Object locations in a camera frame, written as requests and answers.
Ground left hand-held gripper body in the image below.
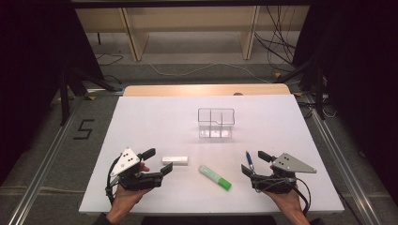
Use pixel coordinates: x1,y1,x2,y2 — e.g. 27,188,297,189
110,147,164,192

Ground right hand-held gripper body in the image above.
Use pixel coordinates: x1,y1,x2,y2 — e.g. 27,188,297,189
250,152,317,194

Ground blue pen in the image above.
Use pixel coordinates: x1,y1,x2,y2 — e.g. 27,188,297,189
245,150,256,176

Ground white eraser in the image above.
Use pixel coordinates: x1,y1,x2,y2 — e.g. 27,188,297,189
161,156,190,166

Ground green marker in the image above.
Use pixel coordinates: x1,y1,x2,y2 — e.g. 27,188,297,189
198,164,233,192

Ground clear plastic organizer box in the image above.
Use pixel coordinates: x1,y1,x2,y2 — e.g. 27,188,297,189
197,107,236,140

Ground person's left hand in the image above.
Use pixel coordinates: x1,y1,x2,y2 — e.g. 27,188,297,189
111,161,153,210

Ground person's right hand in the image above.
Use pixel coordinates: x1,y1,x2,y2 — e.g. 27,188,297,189
264,165,307,218

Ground white table board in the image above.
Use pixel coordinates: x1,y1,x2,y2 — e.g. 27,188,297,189
78,94,345,216

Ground light wooden table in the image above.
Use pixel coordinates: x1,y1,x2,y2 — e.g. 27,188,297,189
123,83,292,98

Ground black metal stand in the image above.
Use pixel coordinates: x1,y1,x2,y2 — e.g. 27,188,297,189
275,52,328,121

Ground black tripod stand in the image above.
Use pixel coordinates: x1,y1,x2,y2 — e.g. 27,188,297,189
57,67,120,126

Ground black curtain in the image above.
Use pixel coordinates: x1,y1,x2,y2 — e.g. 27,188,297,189
0,0,105,186
294,0,398,195

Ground beige wooden desk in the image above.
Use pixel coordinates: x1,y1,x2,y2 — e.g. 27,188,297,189
74,4,311,62

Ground left hand-held gripper cable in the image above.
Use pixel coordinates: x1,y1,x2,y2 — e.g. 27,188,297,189
104,156,123,205

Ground aluminium floor rail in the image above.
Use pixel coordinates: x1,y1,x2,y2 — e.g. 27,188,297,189
304,93,384,225
6,93,92,225

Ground white floor cable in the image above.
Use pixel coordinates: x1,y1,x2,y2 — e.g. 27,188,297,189
146,60,273,84

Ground thin black floor cable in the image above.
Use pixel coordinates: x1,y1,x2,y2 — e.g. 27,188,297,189
95,53,125,67

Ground bundle of black cables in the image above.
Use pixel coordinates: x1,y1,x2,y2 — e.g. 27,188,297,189
253,5,299,73

